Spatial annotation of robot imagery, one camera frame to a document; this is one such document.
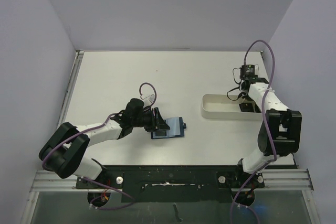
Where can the white plastic card tray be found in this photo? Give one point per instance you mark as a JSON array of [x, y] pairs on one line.
[[219, 107]]

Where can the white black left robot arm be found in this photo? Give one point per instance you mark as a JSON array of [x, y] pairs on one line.
[[64, 152]]

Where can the blue leather card holder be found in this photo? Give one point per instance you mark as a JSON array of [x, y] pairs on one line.
[[177, 128]]

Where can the aluminium frame rail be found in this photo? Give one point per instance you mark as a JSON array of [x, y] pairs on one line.
[[287, 179]]

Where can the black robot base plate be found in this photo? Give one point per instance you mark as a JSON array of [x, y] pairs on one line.
[[152, 183]]

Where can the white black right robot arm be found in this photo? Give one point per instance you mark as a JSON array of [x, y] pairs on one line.
[[280, 131]]

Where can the black credit card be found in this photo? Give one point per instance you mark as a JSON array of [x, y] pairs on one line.
[[247, 107], [160, 134]]

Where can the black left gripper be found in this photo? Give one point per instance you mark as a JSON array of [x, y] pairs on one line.
[[160, 124]]

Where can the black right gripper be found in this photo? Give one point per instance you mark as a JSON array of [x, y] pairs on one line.
[[247, 106]]

